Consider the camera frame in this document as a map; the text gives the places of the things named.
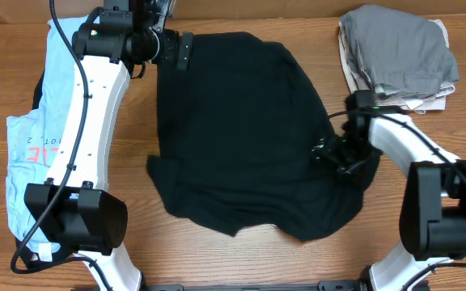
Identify black t-shirt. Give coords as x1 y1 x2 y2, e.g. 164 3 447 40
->
147 32 379 242

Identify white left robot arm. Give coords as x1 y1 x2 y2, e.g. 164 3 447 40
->
24 0 193 290

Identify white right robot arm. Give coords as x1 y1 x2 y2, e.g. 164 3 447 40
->
311 90 466 291

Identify beige folded garment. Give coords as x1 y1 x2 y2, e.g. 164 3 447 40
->
338 22 455 114

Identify gray folded garment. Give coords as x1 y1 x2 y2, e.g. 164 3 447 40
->
339 5 460 99

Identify light blue t-shirt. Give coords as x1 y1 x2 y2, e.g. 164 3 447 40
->
6 20 77 241

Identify black bottom shirt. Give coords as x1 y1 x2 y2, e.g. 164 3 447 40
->
19 73 70 269

